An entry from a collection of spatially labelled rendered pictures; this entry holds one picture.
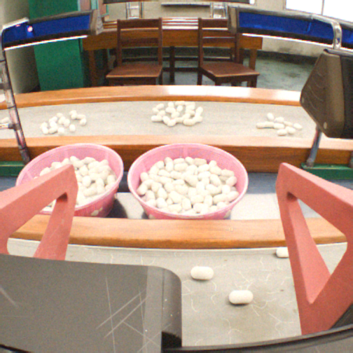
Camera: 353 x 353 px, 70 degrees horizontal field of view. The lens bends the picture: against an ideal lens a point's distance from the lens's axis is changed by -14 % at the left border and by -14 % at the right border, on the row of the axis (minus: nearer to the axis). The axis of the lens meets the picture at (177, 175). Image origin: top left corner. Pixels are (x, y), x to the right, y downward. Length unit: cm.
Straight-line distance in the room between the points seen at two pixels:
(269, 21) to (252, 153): 36
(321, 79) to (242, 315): 35
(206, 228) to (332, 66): 37
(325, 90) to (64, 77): 306
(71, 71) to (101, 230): 273
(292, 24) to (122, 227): 66
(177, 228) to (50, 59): 286
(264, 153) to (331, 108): 56
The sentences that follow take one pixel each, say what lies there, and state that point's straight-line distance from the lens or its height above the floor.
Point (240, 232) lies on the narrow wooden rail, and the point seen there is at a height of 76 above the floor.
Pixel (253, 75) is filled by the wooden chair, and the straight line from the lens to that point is 256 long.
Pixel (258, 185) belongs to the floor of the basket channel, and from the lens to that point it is 79.
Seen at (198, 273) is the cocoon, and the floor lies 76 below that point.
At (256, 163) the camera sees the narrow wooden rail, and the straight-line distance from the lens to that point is 82.
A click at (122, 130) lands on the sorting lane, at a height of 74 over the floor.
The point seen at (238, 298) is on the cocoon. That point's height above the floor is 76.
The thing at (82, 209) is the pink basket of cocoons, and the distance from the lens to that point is 60.
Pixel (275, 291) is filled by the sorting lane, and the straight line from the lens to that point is 50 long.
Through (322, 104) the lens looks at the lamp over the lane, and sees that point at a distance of 27.
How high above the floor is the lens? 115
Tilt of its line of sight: 37 degrees down
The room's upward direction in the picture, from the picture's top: straight up
